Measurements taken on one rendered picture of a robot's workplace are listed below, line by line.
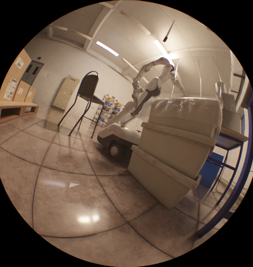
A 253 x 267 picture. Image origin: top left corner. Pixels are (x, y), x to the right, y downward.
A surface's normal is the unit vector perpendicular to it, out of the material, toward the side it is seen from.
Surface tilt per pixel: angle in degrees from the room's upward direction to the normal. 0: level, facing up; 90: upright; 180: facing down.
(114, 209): 0
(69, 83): 90
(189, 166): 96
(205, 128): 96
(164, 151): 96
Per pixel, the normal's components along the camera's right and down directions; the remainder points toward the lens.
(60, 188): 0.39, -0.92
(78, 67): 0.58, 0.27
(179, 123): -0.82, -0.22
